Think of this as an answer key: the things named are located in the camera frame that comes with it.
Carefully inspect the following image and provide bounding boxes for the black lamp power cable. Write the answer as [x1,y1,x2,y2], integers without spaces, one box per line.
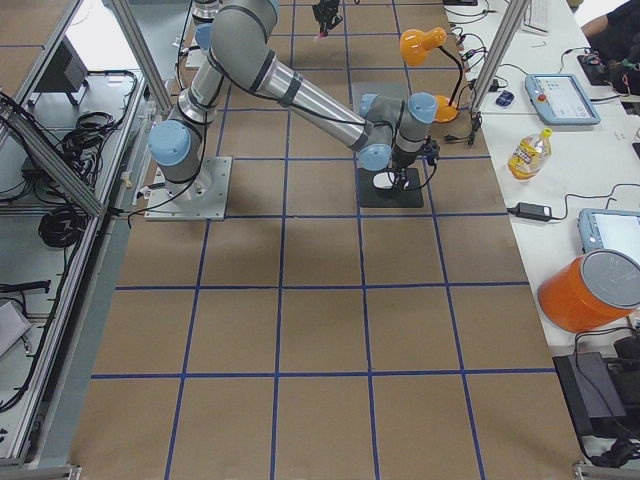
[439,112,482,147]

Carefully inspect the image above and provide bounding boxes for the black device box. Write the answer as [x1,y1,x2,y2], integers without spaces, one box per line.
[553,352,639,439]

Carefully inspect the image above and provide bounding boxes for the black power adapter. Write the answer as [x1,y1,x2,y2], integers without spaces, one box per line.
[507,202,554,222]

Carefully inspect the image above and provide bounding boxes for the aluminium frame post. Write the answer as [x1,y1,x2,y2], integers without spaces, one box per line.
[470,0,530,117]

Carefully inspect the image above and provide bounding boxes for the white keyboard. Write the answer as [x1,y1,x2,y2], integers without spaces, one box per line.
[521,0,550,35]

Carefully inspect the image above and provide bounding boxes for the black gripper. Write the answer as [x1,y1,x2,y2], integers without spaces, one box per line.
[312,0,343,36]
[386,149,440,191]

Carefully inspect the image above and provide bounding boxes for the orange desk lamp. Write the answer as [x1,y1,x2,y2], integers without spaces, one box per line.
[399,27,464,123]

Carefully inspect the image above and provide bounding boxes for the person in black shirt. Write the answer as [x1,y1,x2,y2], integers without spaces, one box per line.
[581,1,639,95]

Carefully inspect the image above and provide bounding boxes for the white computer mouse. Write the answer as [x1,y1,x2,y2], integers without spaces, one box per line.
[373,171,400,191]

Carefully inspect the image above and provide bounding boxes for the yellow drink bottle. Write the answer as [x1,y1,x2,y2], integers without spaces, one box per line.
[507,128,553,180]

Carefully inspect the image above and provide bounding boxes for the teach pendant tablet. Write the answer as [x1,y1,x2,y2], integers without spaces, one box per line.
[577,208,640,262]
[524,74,601,126]

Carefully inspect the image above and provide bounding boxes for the orange bucket with lid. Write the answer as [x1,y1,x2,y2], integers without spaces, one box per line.
[537,249,639,333]

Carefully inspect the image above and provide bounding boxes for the black cable bundle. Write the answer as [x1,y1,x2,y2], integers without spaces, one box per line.
[38,204,87,249]

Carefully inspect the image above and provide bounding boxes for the black mousepad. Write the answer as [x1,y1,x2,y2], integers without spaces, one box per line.
[356,168,424,209]

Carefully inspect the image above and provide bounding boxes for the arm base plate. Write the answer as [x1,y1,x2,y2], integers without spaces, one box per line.
[181,38,206,70]
[144,156,233,221]

